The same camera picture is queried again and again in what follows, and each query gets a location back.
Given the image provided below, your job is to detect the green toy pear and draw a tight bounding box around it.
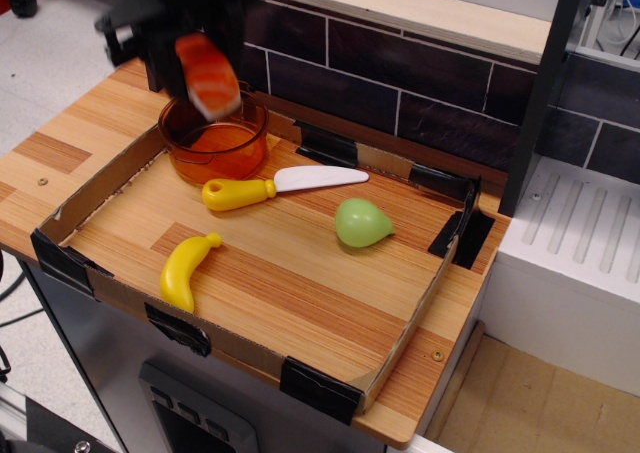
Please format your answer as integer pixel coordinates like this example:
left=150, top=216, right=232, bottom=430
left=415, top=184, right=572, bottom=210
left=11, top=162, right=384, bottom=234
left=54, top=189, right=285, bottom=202
left=335, top=198, right=395, bottom=248

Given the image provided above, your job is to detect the grey toy oven panel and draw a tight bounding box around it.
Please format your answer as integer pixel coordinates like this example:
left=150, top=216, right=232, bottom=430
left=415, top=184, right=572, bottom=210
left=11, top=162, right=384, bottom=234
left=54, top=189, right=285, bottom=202
left=139, top=363, right=260, bottom=452

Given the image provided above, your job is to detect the cardboard fence with black tape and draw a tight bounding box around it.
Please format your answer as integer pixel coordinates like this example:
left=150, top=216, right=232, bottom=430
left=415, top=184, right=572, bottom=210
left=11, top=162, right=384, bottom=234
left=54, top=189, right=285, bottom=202
left=30, top=87, right=496, bottom=427

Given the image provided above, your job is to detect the white toy sink drainboard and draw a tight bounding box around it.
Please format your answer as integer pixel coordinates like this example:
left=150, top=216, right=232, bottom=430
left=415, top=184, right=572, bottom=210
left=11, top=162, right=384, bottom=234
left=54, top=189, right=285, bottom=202
left=480, top=158, right=639, bottom=395

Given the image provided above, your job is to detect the orange salmon sushi toy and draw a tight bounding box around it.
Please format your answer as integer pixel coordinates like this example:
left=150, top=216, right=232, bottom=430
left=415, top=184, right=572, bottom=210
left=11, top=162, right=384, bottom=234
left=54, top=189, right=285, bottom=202
left=175, top=32, right=241, bottom=122

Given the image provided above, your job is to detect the orange transparent plastic pot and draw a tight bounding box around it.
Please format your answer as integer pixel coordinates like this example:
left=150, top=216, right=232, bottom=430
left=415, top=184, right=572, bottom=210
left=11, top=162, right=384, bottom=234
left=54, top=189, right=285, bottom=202
left=158, top=82, right=269, bottom=185

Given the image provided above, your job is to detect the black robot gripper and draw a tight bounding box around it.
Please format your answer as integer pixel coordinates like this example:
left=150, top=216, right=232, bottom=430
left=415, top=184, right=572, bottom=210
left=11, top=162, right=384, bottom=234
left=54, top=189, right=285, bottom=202
left=95, top=0, right=250, bottom=98

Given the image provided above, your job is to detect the yellow toy banana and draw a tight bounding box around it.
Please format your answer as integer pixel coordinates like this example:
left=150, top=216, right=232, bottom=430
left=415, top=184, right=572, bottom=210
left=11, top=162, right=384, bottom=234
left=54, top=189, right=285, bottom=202
left=160, top=232, right=222, bottom=313

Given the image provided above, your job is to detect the yellow handled toy knife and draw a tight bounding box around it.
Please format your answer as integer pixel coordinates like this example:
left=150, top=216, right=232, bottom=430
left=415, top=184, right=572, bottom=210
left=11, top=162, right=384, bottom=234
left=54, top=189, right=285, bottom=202
left=201, top=165, right=369, bottom=212

